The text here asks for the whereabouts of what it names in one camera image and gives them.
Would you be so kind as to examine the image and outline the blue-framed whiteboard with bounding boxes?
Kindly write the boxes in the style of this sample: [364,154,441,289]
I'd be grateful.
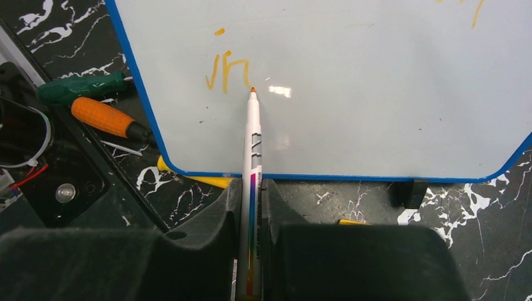
[105,1,531,183]

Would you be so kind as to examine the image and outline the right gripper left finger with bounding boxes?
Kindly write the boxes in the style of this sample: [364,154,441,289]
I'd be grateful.
[1,179,242,300]

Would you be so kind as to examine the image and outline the left arm base motor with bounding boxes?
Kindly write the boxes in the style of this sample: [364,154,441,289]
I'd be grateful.
[1,62,109,228]

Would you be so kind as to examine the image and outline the orange-handled screwdriver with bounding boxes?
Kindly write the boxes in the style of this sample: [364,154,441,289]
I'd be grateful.
[71,97,156,144]

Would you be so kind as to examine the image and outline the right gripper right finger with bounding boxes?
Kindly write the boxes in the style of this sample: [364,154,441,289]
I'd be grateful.
[262,180,469,300]

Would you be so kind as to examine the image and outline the white marker pen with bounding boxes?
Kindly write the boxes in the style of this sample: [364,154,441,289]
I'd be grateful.
[235,88,262,300]

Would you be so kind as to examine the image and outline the whiteboard metal stand legs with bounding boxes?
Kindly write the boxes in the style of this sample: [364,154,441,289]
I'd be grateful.
[390,179,428,209]

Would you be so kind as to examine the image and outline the green-handled screwdriver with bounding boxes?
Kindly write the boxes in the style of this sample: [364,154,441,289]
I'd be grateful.
[36,72,133,106]

